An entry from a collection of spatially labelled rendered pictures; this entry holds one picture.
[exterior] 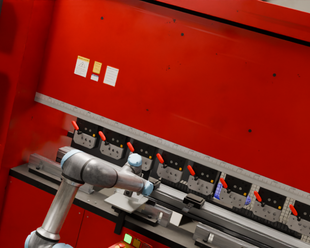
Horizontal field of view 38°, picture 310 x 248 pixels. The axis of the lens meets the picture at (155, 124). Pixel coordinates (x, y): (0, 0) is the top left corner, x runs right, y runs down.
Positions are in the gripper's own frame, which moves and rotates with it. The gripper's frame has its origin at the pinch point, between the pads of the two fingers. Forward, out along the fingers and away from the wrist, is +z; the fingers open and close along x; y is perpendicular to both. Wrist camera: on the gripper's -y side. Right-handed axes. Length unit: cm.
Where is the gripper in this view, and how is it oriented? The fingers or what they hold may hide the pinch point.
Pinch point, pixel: (132, 193)
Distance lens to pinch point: 275.9
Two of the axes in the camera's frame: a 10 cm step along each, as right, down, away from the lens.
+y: 3.6, -7.3, 5.8
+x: -9.3, -3.2, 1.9
